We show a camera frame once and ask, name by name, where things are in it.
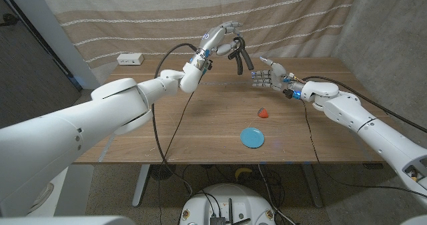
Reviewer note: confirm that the grey sneaker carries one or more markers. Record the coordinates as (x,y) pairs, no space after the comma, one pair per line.
(48,191)

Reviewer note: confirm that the blue round plate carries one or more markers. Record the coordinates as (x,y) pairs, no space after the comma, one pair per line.
(252,138)

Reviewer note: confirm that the black hand grip exerciser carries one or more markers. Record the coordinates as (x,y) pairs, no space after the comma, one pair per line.
(247,60)

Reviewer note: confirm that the beige striped backdrop cloth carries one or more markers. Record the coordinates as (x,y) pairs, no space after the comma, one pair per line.
(133,18)

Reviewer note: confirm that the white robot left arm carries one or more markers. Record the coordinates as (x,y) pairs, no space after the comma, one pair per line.
(83,125)

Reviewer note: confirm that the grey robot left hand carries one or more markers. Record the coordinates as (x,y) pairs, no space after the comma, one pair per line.
(213,38)

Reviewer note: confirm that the white robot torso base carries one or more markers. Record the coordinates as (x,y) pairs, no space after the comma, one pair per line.
(240,198)

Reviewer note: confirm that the yellow banana-shaped object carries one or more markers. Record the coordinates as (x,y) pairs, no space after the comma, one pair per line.
(241,171)

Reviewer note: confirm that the red strawberry toy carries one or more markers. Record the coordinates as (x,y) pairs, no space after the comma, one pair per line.
(263,113)

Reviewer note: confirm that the white power strip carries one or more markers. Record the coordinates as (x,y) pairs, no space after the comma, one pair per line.
(130,59)

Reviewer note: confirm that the grey table leg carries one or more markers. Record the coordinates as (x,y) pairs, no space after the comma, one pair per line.
(313,188)

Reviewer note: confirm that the white table leg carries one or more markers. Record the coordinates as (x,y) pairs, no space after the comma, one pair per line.
(140,185)

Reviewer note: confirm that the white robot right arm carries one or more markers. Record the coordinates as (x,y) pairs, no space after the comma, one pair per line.
(367,128)

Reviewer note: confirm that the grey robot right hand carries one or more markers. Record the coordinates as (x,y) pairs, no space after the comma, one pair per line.
(277,76)

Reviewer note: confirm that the black round floor fan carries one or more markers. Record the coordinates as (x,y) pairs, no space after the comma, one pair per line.
(162,171)

